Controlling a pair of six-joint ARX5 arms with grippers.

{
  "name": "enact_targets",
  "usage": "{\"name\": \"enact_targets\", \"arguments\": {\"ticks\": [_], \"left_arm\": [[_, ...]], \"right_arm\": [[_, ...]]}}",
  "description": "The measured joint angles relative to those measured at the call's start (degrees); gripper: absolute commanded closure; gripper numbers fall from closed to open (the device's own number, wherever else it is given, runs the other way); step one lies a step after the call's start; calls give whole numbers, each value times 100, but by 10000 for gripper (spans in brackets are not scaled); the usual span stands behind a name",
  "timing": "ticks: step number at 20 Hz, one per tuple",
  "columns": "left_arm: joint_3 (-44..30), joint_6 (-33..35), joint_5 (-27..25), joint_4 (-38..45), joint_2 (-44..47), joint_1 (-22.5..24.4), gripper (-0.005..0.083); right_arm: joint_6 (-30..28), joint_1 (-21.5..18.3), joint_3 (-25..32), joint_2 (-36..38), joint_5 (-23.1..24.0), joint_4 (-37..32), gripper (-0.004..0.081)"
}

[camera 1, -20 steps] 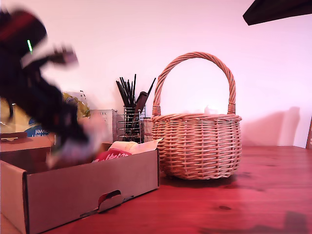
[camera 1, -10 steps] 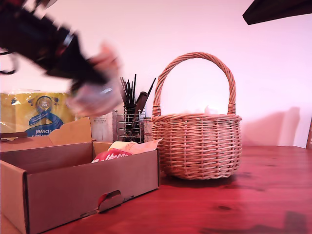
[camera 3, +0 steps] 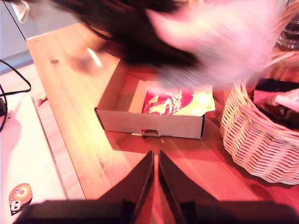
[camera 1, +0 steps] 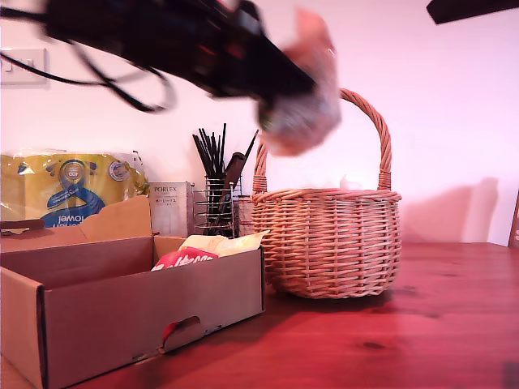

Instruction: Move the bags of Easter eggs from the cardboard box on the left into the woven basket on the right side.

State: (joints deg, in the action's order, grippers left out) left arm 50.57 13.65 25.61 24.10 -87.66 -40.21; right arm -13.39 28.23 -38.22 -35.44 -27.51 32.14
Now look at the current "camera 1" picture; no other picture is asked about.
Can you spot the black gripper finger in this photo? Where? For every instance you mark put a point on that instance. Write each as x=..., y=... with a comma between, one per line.
x=478, y=8
x=267, y=73

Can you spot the red and yellow Maltesers bag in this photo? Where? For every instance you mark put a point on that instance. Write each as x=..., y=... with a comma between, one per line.
x=182, y=259

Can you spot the brown cardboard box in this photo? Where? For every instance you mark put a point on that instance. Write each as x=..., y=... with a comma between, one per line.
x=142, y=300

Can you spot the white Porlex box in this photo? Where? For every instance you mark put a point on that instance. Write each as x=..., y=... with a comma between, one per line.
x=170, y=202

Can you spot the black chopstick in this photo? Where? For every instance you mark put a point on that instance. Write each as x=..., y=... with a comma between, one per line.
x=200, y=156
x=251, y=144
x=223, y=150
x=207, y=152

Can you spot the small clear jar red print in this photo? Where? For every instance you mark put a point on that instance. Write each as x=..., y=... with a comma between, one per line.
x=244, y=212

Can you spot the brown wooden board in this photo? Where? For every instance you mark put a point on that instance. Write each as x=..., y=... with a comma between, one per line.
x=515, y=227

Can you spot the yellow kitchen towel pack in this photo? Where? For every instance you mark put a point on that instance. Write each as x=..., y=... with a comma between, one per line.
x=40, y=178

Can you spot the white wall switch plate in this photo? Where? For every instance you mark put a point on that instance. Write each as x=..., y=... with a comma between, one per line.
x=24, y=67

